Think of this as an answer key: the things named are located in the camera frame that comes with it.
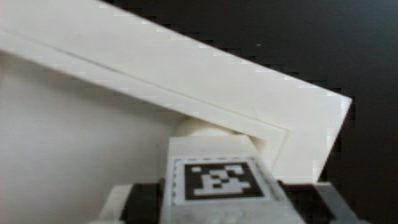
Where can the white square tabletop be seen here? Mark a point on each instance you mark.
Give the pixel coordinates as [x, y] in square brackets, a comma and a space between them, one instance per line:
[105, 80]

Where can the white table leg with tag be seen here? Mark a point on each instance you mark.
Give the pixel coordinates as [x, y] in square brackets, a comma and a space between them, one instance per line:
[221, 189]

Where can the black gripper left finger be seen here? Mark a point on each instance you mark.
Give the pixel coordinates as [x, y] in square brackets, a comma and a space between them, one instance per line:
[134, 204]

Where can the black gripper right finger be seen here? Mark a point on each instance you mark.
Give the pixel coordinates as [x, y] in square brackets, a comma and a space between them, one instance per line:
[320, 204]

